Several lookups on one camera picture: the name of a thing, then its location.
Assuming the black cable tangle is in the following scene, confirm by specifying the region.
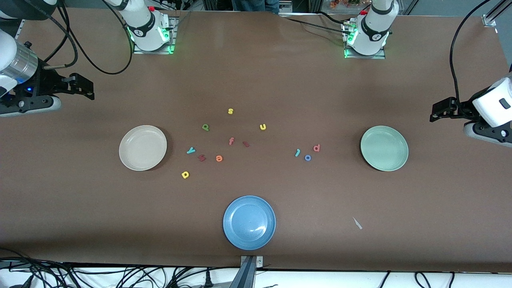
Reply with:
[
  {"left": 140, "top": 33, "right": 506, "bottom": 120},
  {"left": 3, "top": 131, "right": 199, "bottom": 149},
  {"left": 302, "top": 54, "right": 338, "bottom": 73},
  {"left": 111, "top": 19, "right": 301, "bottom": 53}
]
[{"left": 0, "top": 248, "right": 240, "bottom": 288}]

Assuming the black table cable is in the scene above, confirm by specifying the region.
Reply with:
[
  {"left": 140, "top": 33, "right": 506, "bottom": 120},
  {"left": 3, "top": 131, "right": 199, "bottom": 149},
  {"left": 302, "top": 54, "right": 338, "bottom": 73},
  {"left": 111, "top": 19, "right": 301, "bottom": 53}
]
[{"left": 280, "top": 12, "right": 349, "bottom": 35}]

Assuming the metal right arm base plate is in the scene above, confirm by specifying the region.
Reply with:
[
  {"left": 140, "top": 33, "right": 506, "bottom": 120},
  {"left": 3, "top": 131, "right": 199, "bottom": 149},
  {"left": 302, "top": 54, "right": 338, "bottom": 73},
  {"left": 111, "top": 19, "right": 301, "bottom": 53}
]
[{"left": 133, "top": 16, "right": 177, "bottom": 54}]

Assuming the grey metal camera mount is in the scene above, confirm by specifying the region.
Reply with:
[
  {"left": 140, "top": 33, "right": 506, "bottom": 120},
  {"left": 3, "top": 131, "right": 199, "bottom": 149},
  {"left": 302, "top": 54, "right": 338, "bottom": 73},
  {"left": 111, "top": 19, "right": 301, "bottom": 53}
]
[{"left": 230, "top": 255, "right": 264, "bottom": 288}]

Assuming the blue plate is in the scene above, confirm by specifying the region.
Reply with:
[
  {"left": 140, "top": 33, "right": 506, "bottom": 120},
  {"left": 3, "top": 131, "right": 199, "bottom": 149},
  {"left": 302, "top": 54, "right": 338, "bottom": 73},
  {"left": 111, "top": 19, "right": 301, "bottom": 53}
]
[{"left": 223, "top": 195, "right": 276, "bottom": 251}]

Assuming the beige brown plate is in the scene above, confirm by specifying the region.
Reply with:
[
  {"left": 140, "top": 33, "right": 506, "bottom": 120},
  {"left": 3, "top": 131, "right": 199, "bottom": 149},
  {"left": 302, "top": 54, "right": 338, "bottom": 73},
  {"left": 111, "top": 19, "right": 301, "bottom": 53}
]
[{"left": 119, "top": 125, "right": 168, "bottom": 171}]

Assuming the aluminium frame profile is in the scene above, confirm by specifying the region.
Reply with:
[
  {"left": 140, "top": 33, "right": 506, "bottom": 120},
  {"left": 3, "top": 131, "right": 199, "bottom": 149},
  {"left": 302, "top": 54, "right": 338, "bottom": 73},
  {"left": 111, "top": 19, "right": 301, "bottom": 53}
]
[{"left": 482, "top": 0, "right": 512, "bottom": 27}]

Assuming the green plate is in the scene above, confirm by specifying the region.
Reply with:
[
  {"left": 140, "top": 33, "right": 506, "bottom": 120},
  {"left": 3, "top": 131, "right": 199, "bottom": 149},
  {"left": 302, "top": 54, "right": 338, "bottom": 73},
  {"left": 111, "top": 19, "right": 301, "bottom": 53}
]
[{"left": 360, "top": 126, "right": 409, "bottom": 172}]

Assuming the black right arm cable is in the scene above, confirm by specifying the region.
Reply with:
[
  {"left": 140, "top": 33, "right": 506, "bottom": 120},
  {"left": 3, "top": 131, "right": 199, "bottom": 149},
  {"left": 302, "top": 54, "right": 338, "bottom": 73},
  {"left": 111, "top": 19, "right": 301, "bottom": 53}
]
[{"left": 40, "top": 0, "right": 134, "bottom": 76}]

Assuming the person in blue jeans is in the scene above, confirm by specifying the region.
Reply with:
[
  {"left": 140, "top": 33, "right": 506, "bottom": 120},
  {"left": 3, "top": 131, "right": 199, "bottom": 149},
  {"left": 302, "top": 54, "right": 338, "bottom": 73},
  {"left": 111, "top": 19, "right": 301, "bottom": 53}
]
[{"left": 232, "top": 0, "right": 280, "bottom": 14}]

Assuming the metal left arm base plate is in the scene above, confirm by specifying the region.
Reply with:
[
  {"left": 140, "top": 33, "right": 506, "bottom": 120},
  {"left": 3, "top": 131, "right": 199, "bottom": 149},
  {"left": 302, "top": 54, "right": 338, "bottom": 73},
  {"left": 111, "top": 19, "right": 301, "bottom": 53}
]
[{"left": 344, "top": 20, "right": 386, "bottom": 60}]

